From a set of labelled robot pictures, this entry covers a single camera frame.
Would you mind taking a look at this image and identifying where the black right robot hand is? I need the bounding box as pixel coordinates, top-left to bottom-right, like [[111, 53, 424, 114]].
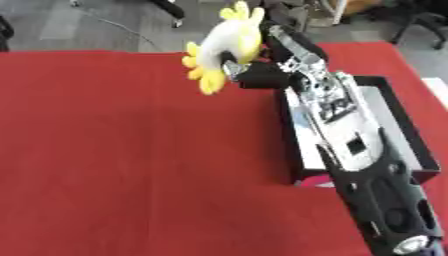
[[218, 19, 329, 90]]

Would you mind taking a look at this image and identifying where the white and yellow soft toy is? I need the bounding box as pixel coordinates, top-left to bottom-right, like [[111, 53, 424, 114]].
[[180, 0, 266, 96]]

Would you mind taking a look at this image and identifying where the black box with white inside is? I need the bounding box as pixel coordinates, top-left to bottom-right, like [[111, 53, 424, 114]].
[[274, 75, 443, 186]]

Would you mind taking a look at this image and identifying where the black chair base with casters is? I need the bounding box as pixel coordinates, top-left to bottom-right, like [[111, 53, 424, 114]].
[[68, 0, 188, 29]]

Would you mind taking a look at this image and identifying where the pink object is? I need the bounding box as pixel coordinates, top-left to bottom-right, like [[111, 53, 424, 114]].
[[292, 175, 336, 189]]

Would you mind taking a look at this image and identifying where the black office chair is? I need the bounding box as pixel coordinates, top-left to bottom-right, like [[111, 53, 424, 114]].
[[372, 0, 448, 50]]

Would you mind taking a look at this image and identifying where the grey floor cable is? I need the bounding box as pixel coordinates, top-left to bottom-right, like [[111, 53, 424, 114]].
[[75, 8, 167, 53]]

